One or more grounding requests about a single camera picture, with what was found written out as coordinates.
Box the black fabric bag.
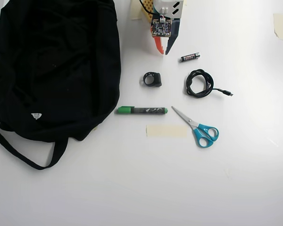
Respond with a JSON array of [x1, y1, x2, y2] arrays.
[[0, 0, 122, 170]]

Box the black AA battery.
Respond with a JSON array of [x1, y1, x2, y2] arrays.
[[179, 52, 201, 63]]

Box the bare camera circuit board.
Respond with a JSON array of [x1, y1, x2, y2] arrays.
[[151, 15, 173, 39]]

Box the yellow perforated robot base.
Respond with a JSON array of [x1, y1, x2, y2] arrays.
[[141, 0, 157, 24]]

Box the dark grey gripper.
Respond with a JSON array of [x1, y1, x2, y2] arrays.
[[153, 17, 182, 56]]

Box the blue handled scissors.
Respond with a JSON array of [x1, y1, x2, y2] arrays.
[[171, 105, 220, 148]]

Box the coiled black USB cable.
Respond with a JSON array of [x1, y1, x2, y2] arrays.
[[185, 68, 234, 99]]

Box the long beige masking tape strip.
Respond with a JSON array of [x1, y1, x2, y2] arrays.
[[146, 124, 188, 139]]

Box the torn beige masking tape piece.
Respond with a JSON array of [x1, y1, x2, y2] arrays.
[[273, 13, 283, 42]]

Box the green black marker pen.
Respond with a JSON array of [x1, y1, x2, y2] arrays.
[[115, 105, 169, 115]]

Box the thin black camera cable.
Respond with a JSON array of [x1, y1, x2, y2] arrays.
[[139, 0, 157, 16]]

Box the short beige masking tape piece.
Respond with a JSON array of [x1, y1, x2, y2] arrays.
[[128, 0, 143, 21]]

